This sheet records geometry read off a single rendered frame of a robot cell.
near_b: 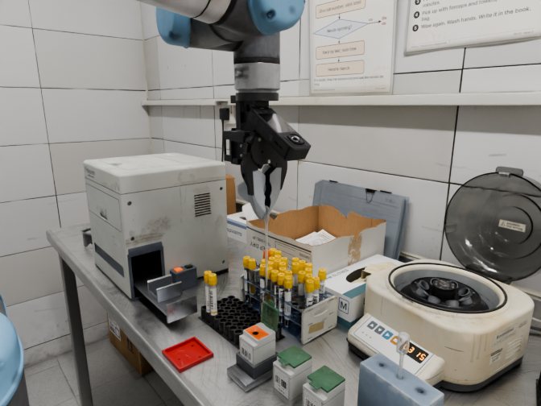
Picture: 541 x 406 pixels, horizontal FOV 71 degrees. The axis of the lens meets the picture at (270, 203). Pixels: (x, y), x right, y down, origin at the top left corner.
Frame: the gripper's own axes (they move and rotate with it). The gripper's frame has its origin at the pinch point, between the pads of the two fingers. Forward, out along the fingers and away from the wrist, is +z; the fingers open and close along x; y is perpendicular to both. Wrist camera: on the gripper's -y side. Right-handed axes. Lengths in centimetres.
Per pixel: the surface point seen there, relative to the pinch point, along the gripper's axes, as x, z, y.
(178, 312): 9.7, 22.6, 15.9
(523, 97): -47, -20, -23
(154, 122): -52, -9, 158
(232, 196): -41, 16, 68
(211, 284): 4.3, 16.6, 11.8
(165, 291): 9.7, 20.0, 21.5
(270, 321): 3.4, 17.2, -5.3
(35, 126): 4, -8, 164
